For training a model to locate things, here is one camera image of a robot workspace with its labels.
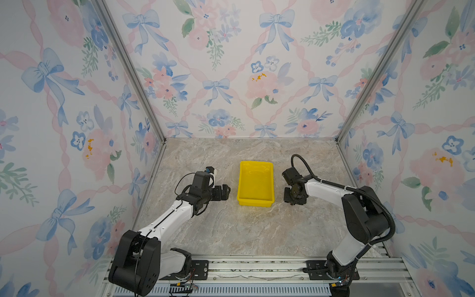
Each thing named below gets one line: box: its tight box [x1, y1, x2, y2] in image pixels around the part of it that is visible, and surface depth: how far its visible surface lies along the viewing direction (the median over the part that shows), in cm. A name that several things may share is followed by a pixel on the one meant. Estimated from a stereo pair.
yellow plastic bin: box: [237, 160, 275, 208], surface depth 99 cm
